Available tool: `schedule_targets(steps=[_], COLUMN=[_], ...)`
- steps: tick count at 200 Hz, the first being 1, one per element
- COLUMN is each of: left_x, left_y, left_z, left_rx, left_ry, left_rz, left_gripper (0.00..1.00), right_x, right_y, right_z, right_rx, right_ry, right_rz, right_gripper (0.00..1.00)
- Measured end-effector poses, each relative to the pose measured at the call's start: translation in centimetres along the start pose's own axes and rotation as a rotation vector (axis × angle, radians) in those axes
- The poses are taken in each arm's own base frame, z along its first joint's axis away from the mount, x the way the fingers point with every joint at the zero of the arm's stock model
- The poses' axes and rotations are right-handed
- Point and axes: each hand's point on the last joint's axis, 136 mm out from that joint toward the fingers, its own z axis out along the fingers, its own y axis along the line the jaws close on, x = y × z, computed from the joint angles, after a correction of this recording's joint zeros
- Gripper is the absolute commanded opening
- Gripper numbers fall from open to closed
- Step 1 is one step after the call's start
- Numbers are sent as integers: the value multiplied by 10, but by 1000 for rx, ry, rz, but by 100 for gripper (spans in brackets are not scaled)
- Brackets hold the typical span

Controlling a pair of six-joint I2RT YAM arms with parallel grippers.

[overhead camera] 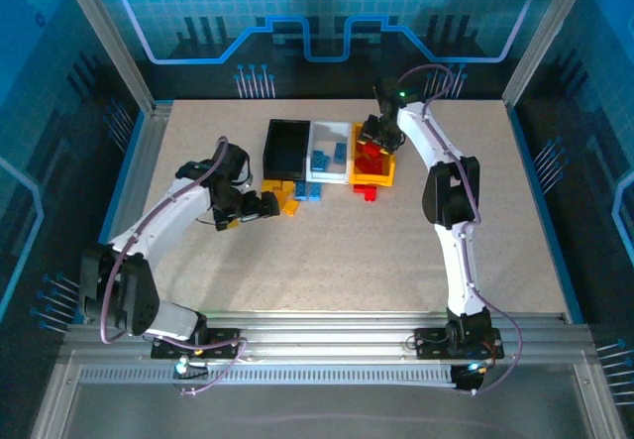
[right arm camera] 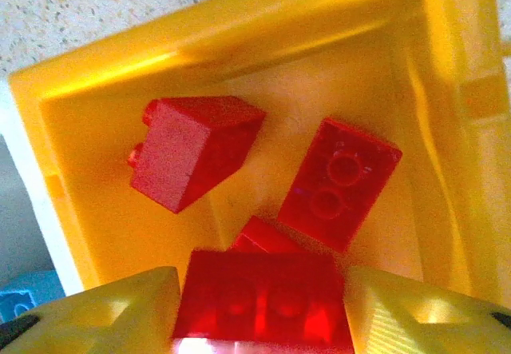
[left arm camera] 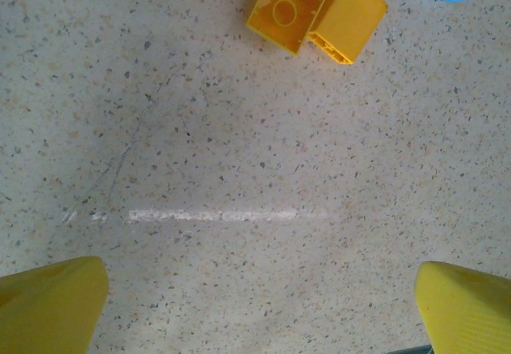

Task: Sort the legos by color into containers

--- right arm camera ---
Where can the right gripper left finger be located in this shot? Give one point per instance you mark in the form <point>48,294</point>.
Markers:
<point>100,322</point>

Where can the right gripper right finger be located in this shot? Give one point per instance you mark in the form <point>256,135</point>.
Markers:
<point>399,322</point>

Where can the blue lego brick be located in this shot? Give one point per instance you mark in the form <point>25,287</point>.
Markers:
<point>20,298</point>

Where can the red lego brick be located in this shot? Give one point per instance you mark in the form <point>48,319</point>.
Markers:
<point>259,290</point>
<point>191,154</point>
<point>263,236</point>
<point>339,178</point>

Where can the yellow plastic container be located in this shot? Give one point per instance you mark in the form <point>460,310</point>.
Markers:
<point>120,230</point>

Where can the white plastic container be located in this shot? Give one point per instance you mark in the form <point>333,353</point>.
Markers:
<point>20,210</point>

